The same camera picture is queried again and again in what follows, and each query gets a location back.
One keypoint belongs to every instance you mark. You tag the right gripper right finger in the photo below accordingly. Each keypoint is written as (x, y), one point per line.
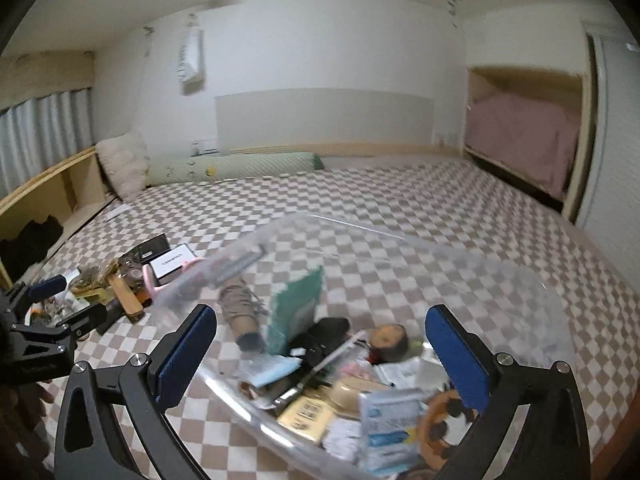
(553, 441)

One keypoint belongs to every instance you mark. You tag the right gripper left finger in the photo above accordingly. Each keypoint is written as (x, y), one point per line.
(89, 443)

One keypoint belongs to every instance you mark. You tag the round wooden cat coaster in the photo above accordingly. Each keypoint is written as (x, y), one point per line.
(443, 427)

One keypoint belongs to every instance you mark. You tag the blue face mask packet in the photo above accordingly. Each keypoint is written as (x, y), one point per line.
(389, 425)

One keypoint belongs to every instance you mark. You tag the black clothing on shelf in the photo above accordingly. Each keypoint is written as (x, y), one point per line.
(30, 246)

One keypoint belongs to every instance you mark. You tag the pink bunny phone stand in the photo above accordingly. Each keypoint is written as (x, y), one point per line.
(154, 285)

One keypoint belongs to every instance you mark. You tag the white Chanel box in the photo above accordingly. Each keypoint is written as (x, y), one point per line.
(169, 261)

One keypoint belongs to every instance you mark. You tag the black flat box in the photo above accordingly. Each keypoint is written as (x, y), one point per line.
(150, 249)

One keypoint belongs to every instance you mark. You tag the wooden bedside shelf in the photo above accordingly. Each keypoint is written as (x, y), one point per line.
(72, 191)

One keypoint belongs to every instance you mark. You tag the cardboard tube with twine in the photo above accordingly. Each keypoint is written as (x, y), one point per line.
(240, 310)

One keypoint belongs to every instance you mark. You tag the teal box in bin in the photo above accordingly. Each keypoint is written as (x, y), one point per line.
(293, 309)

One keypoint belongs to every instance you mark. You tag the white fluffy pillow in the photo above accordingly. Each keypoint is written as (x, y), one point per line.
(125, 161)

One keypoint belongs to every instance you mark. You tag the grey curtain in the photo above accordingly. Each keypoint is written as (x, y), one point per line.
(39, 133)

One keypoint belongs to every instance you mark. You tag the clear plastic storage bin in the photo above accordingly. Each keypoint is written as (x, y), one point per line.
(368, 332)

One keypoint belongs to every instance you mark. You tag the green bolster pillow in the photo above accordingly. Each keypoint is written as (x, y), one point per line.
(213, 168)

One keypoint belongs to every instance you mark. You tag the pink blanket in alcove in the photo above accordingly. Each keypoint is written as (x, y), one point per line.
(535, 138)

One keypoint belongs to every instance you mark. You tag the hanging white paper bag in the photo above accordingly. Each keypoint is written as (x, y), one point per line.
(191, 56)

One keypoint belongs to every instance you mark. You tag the grey headboard panel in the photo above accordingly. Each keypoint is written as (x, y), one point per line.
(315, 116)

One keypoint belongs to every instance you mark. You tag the wall power socket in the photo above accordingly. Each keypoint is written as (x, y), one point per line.
(204, 147)

